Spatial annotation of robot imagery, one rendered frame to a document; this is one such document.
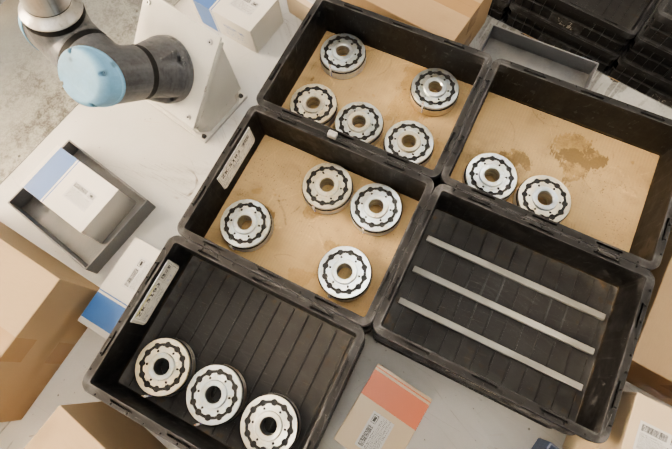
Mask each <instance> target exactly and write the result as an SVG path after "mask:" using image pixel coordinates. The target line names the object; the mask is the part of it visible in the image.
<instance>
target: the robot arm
mask: <svg viewBox="0 0 672 449"><path fill-rule="evenodd" d="M18 23H19V27H20V29H21V31H22V33H23V35H24V36H25V38H26V39H27V40H28V42H29V43H30V44H31V45H32V46H33V47H34V48H36V49H37V50H38V51H40V52H41V53H42V54H43V55H44V56H45V57H46V58H47V59H48V60H50V61H51V62H52V63H53V64H54V65H55V66H56V67H57V68H58V76H59V79H60V81H63V83H64V84H63V88H64V89H65V91H66V92H67V94H68V95H69V96H70V97H71V98H72V99H73V100H75V101H76V102H77V103H79V104H81V105H84V106H87V107H111V106H114V105H117V104H123V103H129V102H135V101H141V100H151V101H155V102H159V103H163V104H172V103H177V102H181V101H182V100H184V99H185V98H186V97H187V96H188V95H189V93H190V91H191V89H192V86H193V82H194V68H193V63H192V60H191V57H190V55H189V53H188V51H187V49H186V48H185V46H184V45H183V44H182V43H181V42H180V41H179V40H178V39H176V38H175V37H173V36H170V35H154V36H151V37H149V38H147V39H145V40H143V41H141V42H139V43H137V44H128V45H119V44H117V43H115V42H114V41H113V40H112V39H111V38H109V37H108V36H107V35H106V34H105V33H104V32H102V31H101V30H100V29H99V28H98V27H97V26H96V25H95V24H94V23H93V22H92V21H91V19H90V18H89V16H88V13H87V11H86V9H85V6H84V4H83V2H82V0H20V2H19V5H18Z"/></svg>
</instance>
